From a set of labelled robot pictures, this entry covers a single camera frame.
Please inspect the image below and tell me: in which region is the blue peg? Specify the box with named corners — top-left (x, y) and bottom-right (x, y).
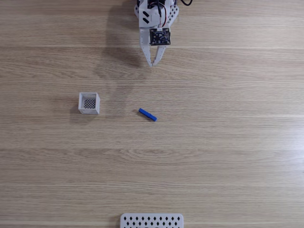
top-left (138, 108), bottom-right (158, 122)

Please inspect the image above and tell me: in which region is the small white lattice crate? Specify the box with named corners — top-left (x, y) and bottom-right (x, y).
top-left (78, 92), bottom-right (101, 115)

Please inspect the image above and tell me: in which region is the white perforated plate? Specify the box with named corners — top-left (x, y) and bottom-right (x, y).
top-left (120, 213), bottom-right (184, 228)

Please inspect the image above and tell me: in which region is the black camera cable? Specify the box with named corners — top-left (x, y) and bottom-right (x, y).
top-left (155, 0), bottom-right (165, 31)

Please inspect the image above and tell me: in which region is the black camera circuit board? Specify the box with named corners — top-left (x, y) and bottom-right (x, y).
top-left (149, 28), bottom-right (171, 46)

